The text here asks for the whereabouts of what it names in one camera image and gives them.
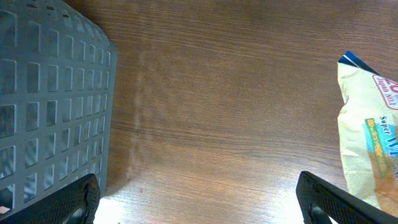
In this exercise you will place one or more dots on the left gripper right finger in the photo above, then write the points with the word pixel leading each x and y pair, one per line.
pixel 322 202

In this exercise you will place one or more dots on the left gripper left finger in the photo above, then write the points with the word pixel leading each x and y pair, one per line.
pixel 74 203

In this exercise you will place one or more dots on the yellow snack bag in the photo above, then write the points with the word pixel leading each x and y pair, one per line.
pixel 367 126

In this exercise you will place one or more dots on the grey plastic mesh basket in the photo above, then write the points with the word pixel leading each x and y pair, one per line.
pixel 58 72

